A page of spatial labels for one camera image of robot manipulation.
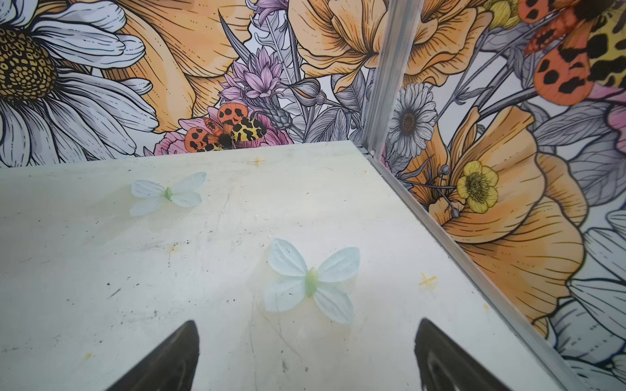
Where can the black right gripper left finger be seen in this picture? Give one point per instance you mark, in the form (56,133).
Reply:
(170,366)

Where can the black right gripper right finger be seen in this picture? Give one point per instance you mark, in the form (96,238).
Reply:
(444,365)

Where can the silver aluminium corner post right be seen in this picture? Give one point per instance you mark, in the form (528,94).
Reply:
(404,18)

